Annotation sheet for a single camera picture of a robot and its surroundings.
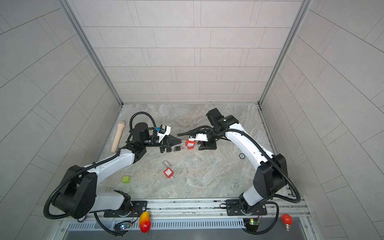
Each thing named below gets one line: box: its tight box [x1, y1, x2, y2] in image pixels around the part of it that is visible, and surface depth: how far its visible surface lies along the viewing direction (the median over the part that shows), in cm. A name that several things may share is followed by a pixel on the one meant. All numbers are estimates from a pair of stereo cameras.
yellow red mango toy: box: [139, 211, 152, 233], surface depth 67 cm
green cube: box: [122, 176, 131, 184], surface depth 80 cm
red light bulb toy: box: [281, 213, 293, 232], surface depth 68 cm
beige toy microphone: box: [111, 122, 125, 154], surface depth 96 cm
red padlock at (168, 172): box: [163, 160, 175, 179], surface depth 83 cm
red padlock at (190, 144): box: [185, 139, 196, 150], surface depth 74 cm
